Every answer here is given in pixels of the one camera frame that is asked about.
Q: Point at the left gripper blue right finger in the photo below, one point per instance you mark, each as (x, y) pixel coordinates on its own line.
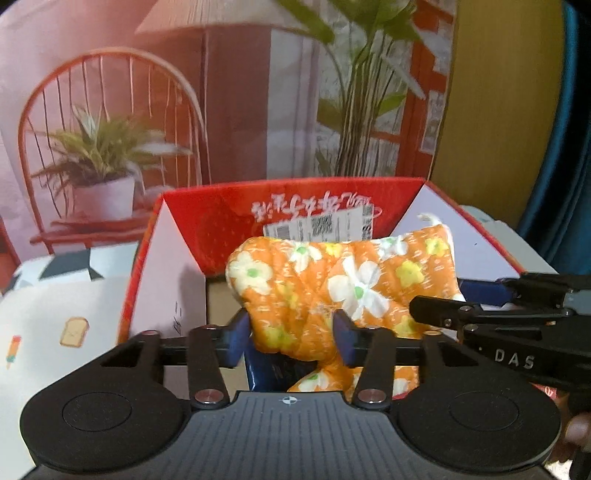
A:
(344, 334)

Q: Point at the printed living room backdrop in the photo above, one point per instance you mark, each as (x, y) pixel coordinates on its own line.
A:
(105, 105)

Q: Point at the red strawberry cardboard box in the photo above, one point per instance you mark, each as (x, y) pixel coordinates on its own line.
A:
(193, 232)

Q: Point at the wooden wall panel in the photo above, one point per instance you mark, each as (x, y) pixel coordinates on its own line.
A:
(505, 86)

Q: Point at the person right hand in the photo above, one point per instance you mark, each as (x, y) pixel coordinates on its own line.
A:
(578, 432)

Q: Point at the orange floral oven mitt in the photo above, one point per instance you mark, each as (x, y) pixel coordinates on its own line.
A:
(291, 289)

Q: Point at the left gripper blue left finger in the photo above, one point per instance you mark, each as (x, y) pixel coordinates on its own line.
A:
(236, 337)

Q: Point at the blue cotton pad package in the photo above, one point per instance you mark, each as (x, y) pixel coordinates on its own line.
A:
(269, 372)

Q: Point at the teal curtain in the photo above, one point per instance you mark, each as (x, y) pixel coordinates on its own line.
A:
(556, 221)

